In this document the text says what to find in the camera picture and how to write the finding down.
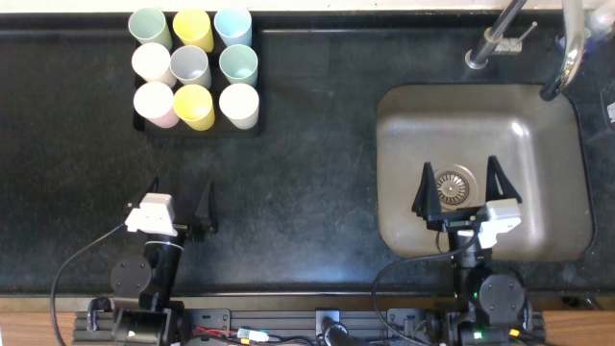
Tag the steel sink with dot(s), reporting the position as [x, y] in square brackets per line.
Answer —
[528, 158]

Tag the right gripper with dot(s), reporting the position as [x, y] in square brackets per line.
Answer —
[454, 222]

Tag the yellow cup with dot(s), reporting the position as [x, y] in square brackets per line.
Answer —
[193, 106]
[193, 28]

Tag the blue cup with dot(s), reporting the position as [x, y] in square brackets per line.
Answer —
[233, 26]

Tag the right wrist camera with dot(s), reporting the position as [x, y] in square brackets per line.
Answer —
[502, 218]

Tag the grey cup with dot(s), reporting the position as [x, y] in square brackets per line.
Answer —
[190, 66]

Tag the green cup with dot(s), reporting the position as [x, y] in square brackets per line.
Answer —
[238, 65]
[149, 26]

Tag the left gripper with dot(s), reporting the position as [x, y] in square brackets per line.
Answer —
[186, 230]

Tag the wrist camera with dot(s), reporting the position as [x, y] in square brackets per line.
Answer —
[153, 214]
[502, 218]

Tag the white cup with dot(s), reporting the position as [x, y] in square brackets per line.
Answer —
[238, 105]

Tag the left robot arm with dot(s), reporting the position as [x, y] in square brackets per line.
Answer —
[163, 269]

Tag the black tray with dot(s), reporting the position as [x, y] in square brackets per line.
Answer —
[216, 130]

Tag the steel tap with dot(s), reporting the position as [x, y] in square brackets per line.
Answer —
[485, 48]

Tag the mounting rail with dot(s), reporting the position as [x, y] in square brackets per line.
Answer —
[278, 327]

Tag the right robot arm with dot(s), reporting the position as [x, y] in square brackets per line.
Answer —
[502, 293]

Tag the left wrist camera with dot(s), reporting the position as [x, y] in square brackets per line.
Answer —
[153, 214]

